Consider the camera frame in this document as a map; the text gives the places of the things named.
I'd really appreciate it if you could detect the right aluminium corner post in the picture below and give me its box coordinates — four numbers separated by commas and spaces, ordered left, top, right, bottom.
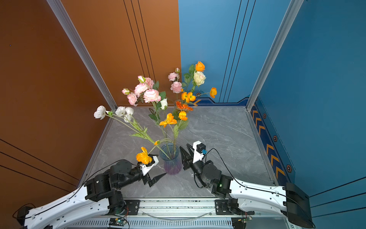
246, 0, 304, 112

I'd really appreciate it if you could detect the orange poppy flower stem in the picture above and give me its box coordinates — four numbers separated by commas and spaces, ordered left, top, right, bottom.
181, 87, 217, 105

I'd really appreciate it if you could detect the orange cosmos flower stem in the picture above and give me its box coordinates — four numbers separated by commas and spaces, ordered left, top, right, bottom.
148, 112, 176, 147

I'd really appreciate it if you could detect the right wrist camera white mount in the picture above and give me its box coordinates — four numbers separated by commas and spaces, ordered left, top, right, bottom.
193, 141, 207, 164

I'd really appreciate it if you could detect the white blossom spray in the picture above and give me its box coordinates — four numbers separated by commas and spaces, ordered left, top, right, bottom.
93, 106, 172, 150

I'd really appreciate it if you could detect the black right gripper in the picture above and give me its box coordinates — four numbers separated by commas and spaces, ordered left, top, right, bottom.
180, 144, 210, 189

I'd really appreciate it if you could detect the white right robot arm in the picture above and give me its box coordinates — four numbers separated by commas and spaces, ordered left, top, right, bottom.
179, 141, 315, 229

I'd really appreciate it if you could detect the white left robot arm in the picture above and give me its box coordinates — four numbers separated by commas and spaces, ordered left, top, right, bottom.
13, 155, 164, 229

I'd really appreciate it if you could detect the aluminium corner post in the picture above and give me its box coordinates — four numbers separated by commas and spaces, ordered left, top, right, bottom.
47, 0, 117, 111
246, 0, 304, 112

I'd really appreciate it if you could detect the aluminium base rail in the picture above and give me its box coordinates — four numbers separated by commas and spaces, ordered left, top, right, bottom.
57, 197, 301, 229

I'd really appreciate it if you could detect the purple ribbed glass vase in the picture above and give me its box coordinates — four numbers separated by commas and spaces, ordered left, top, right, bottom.
160, 143, 183, 176

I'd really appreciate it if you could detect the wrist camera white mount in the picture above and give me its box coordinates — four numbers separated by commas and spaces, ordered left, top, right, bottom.
193, 141, 207, 164
138, 155, 159, 176

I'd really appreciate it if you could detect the yellow rose flower stem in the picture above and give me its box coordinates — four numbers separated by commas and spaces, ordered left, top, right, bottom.
183, 62, 205, 92

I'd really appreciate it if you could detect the white rose flower stem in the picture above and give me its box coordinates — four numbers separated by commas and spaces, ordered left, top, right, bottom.
160, 98, 168, 110

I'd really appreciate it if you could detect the left aluminium corner post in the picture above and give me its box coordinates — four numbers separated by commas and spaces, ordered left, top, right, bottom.
47, 0, 117, 111

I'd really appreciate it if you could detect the orange gerbera flower stem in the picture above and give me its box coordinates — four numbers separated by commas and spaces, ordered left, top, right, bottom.
171, 101, 193, 154

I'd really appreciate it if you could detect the green circuit board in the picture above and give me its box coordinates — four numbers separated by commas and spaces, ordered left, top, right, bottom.
109, 218, 129, 228

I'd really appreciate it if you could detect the small pink rose spray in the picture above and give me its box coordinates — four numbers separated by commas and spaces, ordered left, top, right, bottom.
122, 88, 144, 106

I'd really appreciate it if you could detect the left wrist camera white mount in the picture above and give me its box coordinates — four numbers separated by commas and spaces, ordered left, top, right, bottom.
138, 155, 159, 176

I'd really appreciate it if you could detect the pink white bouquet spray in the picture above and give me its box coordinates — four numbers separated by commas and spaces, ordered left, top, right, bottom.
133, 75, 169, 155

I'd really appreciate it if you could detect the pink peony flower stem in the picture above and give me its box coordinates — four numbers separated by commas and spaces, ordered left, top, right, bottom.
168, 68, 183, 102

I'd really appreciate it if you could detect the cream rose flower stem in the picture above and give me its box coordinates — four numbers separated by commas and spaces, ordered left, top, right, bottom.
191, 71, 206, 92

